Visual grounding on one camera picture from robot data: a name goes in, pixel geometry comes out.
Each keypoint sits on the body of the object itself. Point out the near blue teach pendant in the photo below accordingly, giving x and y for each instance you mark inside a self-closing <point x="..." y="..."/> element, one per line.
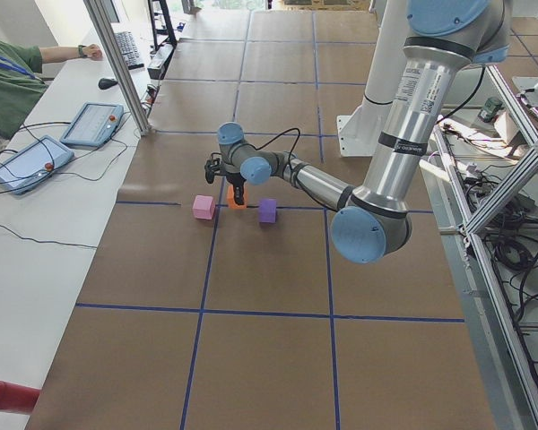
<point x="34" y="164"/>

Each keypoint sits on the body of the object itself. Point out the purple foam cube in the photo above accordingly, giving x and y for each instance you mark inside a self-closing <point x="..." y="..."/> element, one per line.
<point x="267" y="210"/>

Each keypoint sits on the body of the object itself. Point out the orange foam cube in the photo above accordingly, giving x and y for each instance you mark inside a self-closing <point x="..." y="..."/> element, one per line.
<point x="236" y="197"/>

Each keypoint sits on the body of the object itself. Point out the green operator shirt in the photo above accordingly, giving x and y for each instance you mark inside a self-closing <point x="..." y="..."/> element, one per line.
<point x="20" y="85"/>

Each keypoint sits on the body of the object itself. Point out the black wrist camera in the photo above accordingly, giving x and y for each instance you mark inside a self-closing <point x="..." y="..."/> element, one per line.
<point x="213" y="167"/>

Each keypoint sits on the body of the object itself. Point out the pink foam cube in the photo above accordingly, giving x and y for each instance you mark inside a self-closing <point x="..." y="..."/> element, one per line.
<point x="203" y="207"/>

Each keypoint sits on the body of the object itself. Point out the operator hand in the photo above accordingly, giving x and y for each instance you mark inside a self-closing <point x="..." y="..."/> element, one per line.
<point x="92" y="52"/>

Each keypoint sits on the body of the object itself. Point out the black computer mouse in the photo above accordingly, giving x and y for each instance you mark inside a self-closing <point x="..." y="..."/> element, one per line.
<point x="106" y="83"/>

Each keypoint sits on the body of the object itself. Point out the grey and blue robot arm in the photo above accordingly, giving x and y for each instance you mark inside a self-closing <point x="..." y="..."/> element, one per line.
<point x="371" y="220"/>

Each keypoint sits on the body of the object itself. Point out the aluminium truss frame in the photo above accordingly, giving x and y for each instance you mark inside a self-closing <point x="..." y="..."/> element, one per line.
<point x="483" y="182"/>

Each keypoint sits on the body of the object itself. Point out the blue teach pendant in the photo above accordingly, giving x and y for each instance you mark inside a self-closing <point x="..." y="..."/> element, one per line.
<point x="93" y="125"/>
<point x="34" y="164"/>

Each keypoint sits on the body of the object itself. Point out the operator forearm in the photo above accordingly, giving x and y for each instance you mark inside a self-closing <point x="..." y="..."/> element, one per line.
<point x="55" y="55"/>

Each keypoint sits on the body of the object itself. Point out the far blue teach pendant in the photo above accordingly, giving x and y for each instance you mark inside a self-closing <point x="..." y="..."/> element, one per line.
<point x="93" y="125"/>

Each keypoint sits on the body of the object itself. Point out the red cylinder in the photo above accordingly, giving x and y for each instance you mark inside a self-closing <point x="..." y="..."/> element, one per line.
<point x="18" y="399"/>

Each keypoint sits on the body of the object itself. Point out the aluminium frame post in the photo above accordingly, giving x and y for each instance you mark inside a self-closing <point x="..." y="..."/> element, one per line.
<point x="103" y="27"/>

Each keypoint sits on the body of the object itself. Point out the black keyboard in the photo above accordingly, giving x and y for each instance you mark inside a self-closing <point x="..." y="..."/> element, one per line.
<point x="129" y="50"/>

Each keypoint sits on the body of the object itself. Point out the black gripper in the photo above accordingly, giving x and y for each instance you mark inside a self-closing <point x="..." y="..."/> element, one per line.
<point x="236" y="183"/>

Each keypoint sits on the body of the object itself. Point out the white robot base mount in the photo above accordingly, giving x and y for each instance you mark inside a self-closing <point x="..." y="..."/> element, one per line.
<point x="358" y="133"/>

